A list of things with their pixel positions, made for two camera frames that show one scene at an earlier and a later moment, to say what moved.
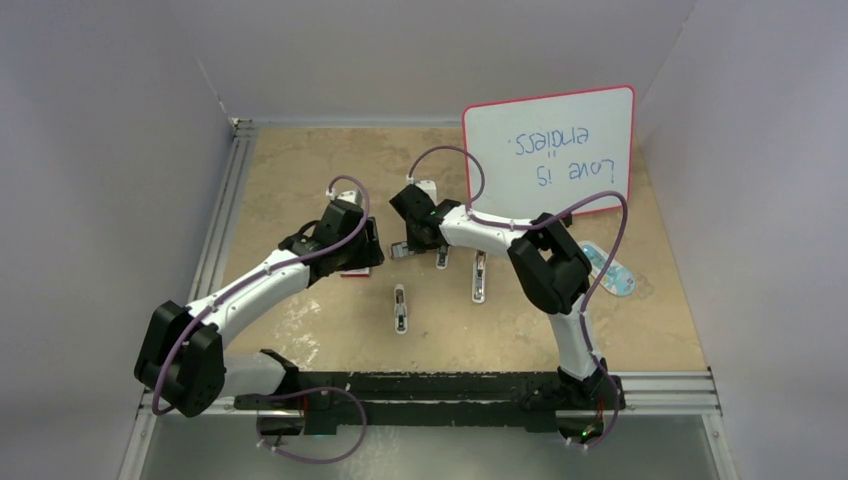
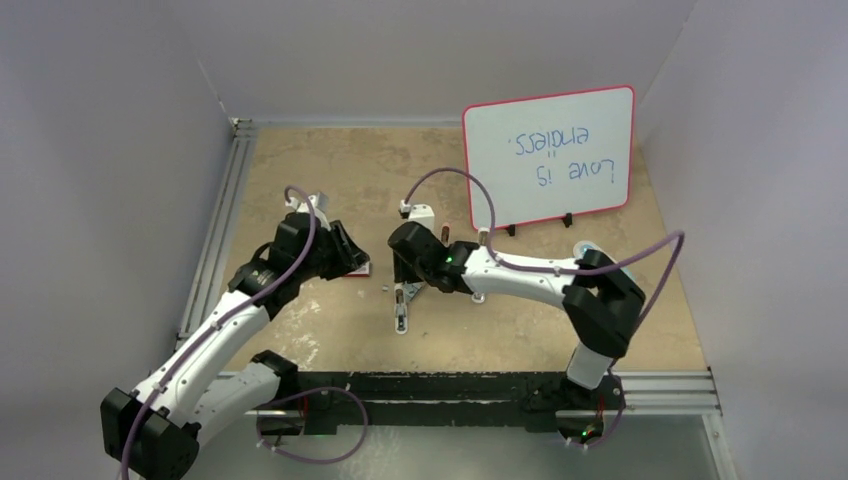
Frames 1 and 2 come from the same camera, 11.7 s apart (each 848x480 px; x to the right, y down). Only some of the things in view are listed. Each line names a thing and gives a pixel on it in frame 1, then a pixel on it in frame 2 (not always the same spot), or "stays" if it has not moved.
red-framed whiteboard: [541, 154] stays
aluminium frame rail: [208, 273] stays
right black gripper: [417, 244] -> [404, 273]
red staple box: [356, 272] stays
